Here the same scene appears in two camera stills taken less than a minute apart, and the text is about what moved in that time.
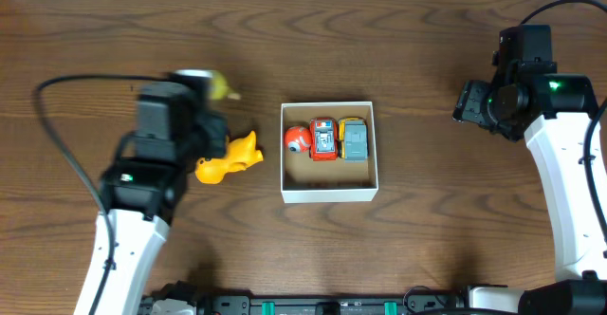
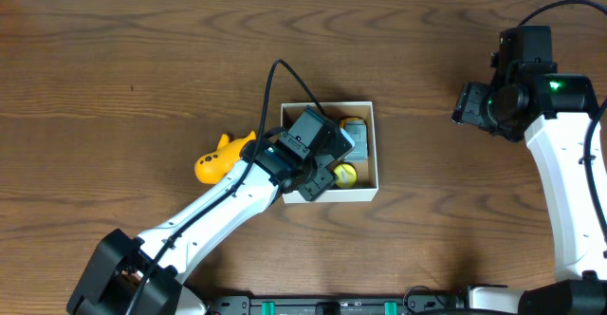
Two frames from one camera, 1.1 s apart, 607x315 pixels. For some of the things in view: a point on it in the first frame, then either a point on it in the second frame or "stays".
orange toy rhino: (241, 154) stays
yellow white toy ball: (220, 89) to (346, 176)
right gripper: (470, 107) stays
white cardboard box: (303, 180) stays
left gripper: (214, 135) to (327, 161)
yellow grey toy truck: (353, 139) stays
